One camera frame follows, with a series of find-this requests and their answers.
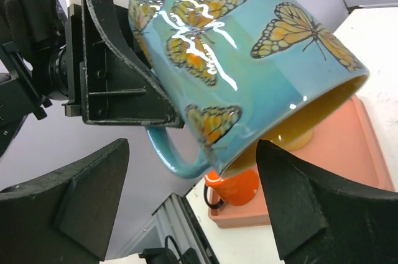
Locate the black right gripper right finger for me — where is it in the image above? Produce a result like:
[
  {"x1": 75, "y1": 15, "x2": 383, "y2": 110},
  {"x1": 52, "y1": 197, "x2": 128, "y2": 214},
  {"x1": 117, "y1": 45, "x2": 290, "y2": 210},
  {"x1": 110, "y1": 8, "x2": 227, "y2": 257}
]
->
[{"x1": 256, "y1": 140, "x2": 397, "y2": 263}]

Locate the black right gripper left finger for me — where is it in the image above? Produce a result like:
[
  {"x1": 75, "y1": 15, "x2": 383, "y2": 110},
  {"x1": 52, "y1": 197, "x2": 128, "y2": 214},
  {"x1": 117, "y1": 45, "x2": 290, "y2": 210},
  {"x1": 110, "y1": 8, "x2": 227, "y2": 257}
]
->
[{"x1": 1, "y1": 139, "x2": 129, "y2": 263}]

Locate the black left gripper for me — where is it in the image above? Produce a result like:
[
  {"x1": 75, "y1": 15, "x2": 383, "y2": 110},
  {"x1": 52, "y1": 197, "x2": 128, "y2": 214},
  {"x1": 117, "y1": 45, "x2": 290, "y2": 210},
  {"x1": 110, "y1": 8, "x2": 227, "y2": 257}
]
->
[{"x1": 64, "y1": 0, "x2": 184, "y2": 128}]

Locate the orange mug black handle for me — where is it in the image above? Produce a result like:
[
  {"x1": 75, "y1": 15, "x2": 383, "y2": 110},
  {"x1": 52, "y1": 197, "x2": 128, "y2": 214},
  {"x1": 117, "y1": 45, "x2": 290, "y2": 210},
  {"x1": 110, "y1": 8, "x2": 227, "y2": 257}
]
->
[{"x1": 203, "y1": 169, "x2": 260, "y2": 209}]

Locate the blue butterfly mug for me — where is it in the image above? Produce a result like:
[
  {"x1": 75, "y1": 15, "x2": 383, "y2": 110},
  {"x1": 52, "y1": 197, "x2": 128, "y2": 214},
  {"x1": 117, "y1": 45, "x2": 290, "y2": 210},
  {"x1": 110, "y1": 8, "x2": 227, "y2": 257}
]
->
[{"x1": 129, "y1": 0, "x2": 369, "y2": 179}]

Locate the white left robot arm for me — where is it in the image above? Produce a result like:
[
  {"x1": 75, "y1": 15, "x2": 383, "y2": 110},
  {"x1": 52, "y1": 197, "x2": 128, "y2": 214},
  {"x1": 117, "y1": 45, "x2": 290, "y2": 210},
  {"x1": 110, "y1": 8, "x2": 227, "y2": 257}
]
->
[{"x1": 1, "y1": 0, "x2": 184, "y2": 152}]

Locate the salmon pink plastic tray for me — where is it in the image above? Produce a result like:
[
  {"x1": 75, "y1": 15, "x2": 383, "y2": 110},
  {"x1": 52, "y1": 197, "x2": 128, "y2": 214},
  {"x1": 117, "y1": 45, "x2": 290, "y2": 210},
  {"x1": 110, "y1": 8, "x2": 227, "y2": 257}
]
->
[{"x1": 208, "y1": 96, "x2": 394, "y2": 229}]

